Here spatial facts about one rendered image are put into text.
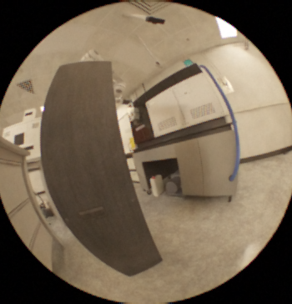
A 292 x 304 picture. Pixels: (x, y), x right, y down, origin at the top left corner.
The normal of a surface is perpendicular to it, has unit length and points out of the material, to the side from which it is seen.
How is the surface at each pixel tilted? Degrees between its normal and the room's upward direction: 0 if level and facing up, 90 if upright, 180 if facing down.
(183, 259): 0
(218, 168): 90
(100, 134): 90
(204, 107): 90
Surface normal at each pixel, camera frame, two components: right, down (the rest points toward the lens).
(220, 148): -0.68, 0.18
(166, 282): -0.23, -0.97
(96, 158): 0.50, -0.11
